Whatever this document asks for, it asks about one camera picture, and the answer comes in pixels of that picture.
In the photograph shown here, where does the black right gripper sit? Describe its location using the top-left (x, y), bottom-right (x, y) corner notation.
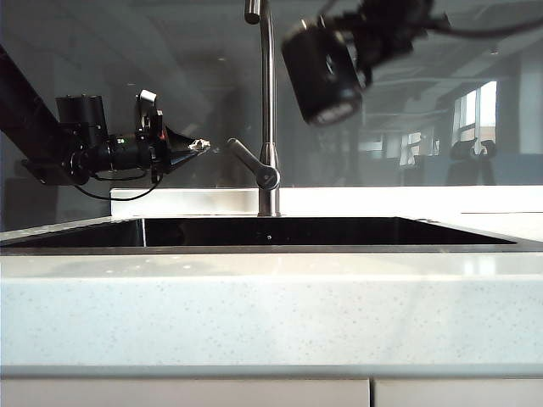
top-left (318, 0), bottom-right (416, 88)

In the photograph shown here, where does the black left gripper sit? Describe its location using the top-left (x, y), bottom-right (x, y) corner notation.
top-left (134, 109), bottom-right (212, 176)

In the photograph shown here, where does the black steel-rimmed coffee mug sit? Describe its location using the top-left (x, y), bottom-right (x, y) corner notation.
top-left (280, 18), bottom-right (367, 126)

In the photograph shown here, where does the steel faucet lever handle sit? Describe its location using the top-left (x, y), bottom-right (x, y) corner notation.
top-left (225, 137), bottom-right (281, 190)

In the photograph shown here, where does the stainless steel gooseneck faucet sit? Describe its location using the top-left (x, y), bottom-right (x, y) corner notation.
top-left (244, 0), bottom-right (282, 217)

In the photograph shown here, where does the black undermount sink basin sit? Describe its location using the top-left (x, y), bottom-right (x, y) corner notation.
top-left (0, 215), bottom-right (543, 255)

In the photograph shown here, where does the white stone upstand ledge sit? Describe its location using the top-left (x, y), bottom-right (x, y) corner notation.
top-left (109, 185), bottom-right (543, 218)

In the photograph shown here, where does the wide grey cabinet door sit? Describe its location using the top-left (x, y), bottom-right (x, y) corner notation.
top-left (0, 377), bottom-right (372, 407)

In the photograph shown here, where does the narrow grey cabinet door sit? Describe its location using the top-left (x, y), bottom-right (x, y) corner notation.
top-left (374, 377), bottom-right (543, 407)

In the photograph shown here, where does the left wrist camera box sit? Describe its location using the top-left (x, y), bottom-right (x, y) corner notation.
top-left (135, 88), bottom-right (160, 132)

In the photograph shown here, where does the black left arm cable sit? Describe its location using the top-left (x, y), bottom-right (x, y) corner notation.
top-left (76, 168), bottom-right (163, 202)

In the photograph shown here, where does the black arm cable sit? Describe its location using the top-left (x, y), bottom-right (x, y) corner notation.
top-left (428, 11), bottom-right (543, 38)
top-left (76, 168), bottom-right (163, 202)

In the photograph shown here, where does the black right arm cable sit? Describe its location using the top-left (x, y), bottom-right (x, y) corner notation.
top-left (428, 11), bottom-right (543, 38)

